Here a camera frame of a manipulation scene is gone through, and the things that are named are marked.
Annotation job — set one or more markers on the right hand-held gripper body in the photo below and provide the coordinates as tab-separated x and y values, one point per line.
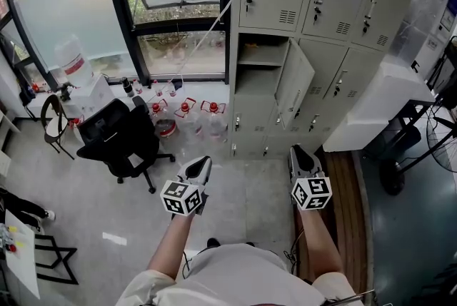
310	190

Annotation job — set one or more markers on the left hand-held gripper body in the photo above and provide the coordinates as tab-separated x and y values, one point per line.
180	195

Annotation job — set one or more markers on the grey metal locker door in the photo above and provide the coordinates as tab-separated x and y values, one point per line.
294	76

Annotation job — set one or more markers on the person's left forearm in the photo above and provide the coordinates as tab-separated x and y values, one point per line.
173	244

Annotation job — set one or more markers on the person's right forearm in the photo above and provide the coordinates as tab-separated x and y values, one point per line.
319	244

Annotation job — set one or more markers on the brown wooden platform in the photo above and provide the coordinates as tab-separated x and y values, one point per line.
348	212

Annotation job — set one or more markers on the person's black shoe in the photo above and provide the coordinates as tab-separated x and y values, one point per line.
213	243

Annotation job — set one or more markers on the clear jug red cap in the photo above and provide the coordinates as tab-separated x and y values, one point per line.
164	122
187	121
215	122

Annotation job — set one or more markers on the black office chair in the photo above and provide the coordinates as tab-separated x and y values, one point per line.
118	133

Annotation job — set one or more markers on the person's white shirt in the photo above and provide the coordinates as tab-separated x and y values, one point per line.
232	276

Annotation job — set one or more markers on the small clear plastic bottle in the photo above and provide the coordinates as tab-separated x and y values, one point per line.
137	87
172	88

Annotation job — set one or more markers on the black metal stand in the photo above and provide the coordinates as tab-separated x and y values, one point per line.
410	140

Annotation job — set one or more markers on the white box cabinet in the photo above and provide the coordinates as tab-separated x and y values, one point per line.
378	101

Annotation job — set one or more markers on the black thermos flask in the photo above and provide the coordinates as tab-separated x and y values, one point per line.
127	87

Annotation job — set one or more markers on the white water dispenser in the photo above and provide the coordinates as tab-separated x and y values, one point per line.
93	94

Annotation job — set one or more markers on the black standing fan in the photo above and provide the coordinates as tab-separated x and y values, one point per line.
439	133

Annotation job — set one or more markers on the black tape floor marking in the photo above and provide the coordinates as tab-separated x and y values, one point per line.
53	263

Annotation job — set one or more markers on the white table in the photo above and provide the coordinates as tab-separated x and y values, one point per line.
21	261

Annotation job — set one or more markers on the large clear water bottle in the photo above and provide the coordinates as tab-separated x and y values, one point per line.
73	60

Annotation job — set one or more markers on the black frame chair white seat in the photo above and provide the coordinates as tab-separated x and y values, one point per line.
56	126

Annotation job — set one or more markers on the black window frame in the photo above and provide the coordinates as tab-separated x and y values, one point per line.
118	12

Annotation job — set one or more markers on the blue wall poster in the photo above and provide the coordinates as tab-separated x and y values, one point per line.
449	12

